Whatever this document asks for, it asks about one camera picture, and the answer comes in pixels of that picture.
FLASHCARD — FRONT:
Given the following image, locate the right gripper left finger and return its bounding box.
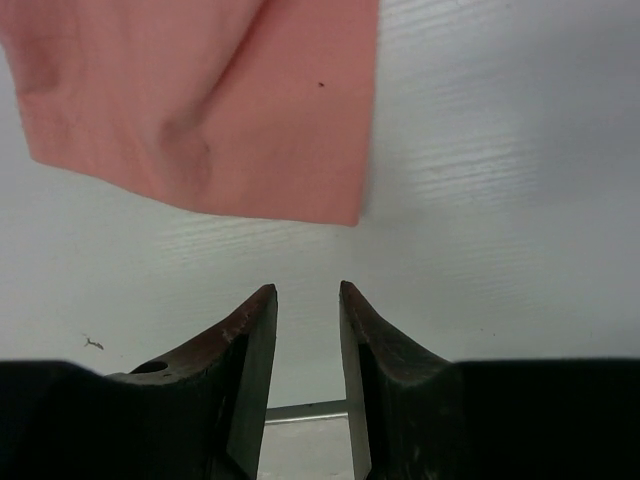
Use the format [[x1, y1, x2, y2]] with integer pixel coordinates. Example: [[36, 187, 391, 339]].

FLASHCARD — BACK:
[[109, 284, 278, 479]]

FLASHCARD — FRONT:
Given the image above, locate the pink t shirt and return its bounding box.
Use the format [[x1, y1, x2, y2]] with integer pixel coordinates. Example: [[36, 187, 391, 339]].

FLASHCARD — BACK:
[[1, 1, 379, 226]]

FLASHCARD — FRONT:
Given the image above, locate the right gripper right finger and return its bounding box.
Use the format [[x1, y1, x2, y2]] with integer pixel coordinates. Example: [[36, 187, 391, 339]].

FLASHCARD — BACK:
[[340, 281, 458, 479]]

